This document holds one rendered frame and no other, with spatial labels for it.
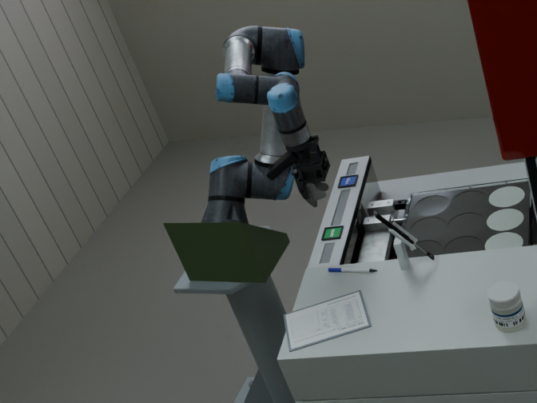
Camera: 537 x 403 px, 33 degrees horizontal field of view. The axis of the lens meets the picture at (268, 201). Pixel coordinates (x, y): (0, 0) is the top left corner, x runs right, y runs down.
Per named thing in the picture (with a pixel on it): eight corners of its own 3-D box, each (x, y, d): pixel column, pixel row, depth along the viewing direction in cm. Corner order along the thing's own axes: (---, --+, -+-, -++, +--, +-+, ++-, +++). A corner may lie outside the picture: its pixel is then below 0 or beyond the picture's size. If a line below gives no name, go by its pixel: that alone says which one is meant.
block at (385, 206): (395, 205, 275) (393, 197, 273) (395, 213, 272) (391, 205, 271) (370, 209, 278) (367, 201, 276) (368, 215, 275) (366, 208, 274)
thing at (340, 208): (380, 190, 296) (369, 154, 289) (352, 305, 253) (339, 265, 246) (352, 194, 299) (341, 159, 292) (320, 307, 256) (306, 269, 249)
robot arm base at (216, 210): (192, 226, 282) (194, 194, 283) (213, 232, 296) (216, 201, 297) (236, 226, 276) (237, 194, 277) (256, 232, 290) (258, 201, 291)
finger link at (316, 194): (330, 211, 244) (320, 183, 240) (309, 213, 247) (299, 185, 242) (332, 204, 247) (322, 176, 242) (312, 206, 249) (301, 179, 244)
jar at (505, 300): (527, 310, 208) (519, 279, 203) (526, 332, 203) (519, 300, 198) (495, 313, 211) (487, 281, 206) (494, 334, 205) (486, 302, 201)
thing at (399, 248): (423, 259, 236) (411, 218, 229) (422, 269, 233) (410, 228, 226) (401, 261, 238) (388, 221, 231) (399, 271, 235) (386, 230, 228)
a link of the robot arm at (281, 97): (293, 77, 233) (295, 91, 226) (306, 113, 238) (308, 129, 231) (264, 85, 234) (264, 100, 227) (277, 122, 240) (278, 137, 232)
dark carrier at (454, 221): (530, 182, 261) (530, 181, 260) (528, 258, 234) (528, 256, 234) (412, 197, 273) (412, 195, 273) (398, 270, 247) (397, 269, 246)
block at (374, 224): (392, 221, 269) (390, 213, 267) (391, 229, 266) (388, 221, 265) (366, 225, 272) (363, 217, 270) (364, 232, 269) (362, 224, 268)
